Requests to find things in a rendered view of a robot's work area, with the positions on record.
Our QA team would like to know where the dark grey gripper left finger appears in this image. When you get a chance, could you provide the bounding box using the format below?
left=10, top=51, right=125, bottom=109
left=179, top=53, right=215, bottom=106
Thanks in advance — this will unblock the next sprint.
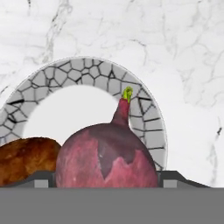
left=10, top=171, right=57, bottom=189

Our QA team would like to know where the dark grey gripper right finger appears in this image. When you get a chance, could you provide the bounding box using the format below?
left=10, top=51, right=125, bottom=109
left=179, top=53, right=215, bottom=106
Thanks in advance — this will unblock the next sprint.
left=157, top=170, right=212, bottom=189

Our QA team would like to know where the red onion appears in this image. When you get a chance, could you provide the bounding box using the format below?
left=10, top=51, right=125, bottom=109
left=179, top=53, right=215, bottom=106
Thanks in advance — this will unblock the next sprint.
left=54, top=86, right=159, bottom=189

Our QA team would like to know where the brown chicken drumstick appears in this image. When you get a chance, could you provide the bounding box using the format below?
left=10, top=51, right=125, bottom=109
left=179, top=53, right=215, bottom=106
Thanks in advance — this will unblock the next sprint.
left=0, top=136, right=62, bottom=187

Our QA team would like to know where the white plate with cracked rim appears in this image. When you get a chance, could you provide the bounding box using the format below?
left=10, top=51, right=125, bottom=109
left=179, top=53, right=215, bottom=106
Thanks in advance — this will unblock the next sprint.
left=0, top=56, right=169, bottom=172

